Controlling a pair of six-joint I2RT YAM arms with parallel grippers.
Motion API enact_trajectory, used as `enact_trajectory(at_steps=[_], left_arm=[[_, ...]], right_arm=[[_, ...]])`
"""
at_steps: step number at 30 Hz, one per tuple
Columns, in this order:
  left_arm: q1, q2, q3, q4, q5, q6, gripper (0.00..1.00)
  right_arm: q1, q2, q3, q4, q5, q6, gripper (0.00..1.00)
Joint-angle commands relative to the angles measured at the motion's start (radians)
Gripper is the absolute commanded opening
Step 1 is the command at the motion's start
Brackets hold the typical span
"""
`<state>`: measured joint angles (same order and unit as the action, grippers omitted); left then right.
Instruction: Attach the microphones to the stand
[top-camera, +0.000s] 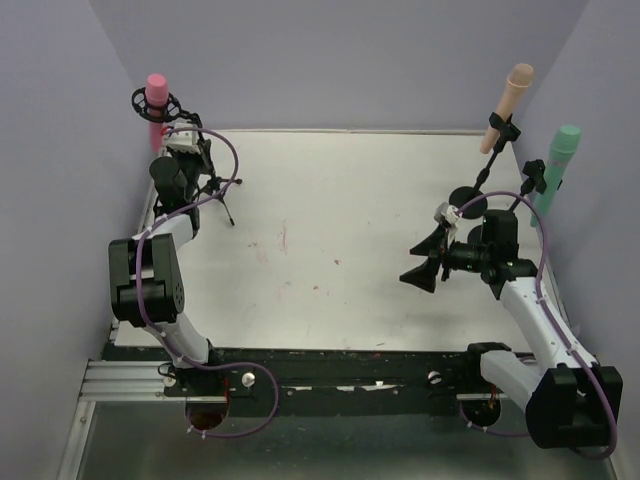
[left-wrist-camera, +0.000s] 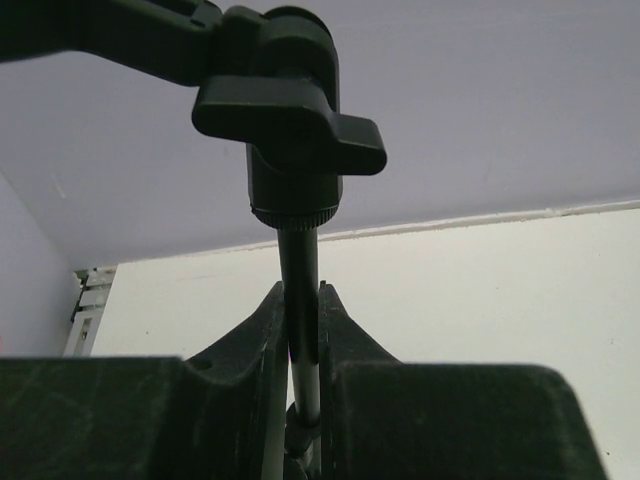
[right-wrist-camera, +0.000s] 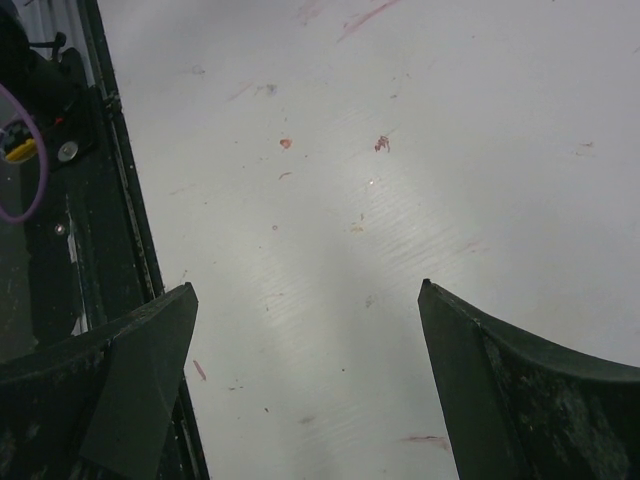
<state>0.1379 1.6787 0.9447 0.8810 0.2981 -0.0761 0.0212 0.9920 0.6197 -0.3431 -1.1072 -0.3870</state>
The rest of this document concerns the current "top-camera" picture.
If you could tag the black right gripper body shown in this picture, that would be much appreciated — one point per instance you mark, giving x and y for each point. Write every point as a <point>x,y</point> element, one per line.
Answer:
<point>445,256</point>

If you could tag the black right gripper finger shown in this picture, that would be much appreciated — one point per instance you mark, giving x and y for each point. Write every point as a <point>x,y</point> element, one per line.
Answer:
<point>432,245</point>
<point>424,276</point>

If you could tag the black tripod shock-mount stand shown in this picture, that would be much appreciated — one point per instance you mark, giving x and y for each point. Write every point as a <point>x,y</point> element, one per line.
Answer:
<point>168,179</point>

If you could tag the pink microphone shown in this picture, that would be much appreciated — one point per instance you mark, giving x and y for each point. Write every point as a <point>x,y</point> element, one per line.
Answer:
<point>157,95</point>

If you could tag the black clip round-base stand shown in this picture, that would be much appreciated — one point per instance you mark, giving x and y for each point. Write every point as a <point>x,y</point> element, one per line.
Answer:
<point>534,173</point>

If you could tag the black round-base microphone stand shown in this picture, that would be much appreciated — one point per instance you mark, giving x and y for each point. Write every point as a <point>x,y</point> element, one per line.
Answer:
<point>508,132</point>

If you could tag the mint green microphone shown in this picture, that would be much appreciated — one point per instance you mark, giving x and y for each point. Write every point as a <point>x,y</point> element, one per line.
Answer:
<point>562,149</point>

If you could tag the peach microphone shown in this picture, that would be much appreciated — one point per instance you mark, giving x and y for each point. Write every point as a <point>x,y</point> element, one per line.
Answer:
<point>517,83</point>

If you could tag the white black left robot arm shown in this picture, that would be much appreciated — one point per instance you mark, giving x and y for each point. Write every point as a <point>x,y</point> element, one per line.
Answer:
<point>146,286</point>

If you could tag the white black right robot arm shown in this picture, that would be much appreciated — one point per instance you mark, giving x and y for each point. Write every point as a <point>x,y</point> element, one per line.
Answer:
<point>569,400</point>

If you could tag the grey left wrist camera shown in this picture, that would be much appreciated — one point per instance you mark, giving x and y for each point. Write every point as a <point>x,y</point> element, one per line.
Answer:
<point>180,138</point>

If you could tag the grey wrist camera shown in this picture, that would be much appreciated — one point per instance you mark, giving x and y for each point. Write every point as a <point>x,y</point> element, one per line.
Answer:
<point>180,138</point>
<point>447,217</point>

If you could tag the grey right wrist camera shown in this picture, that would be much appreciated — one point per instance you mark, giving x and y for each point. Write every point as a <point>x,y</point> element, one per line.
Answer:
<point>447,217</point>

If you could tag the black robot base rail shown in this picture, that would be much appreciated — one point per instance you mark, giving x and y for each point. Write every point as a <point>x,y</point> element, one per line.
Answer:
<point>327,383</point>

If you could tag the aluminium frame rail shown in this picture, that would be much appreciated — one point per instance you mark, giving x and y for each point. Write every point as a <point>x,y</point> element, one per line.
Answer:
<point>133,381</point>

